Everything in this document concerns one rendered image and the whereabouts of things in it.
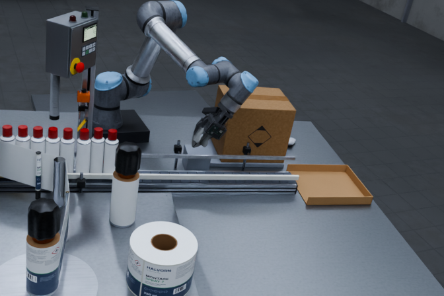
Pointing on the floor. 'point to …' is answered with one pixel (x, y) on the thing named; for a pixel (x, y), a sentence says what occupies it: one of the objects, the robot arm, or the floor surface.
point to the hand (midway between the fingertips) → (194, 143)
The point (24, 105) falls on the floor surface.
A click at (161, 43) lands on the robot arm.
